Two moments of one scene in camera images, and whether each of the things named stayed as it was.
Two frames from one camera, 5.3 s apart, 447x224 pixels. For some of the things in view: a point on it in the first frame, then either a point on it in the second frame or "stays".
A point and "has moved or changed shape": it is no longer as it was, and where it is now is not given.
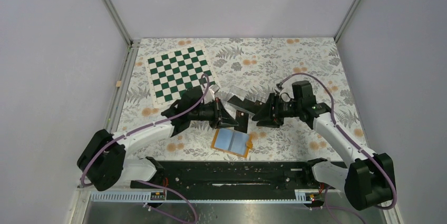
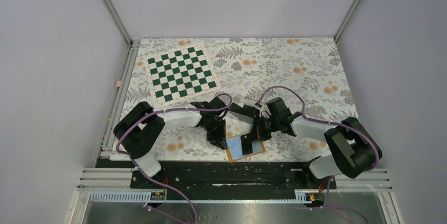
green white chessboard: x=172 y=74 stays
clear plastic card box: x=251 y=100 -> x=245 y=114
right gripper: x=275 y=119 -> x=257 y=132
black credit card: x=242 y=117 has moved or changed shape
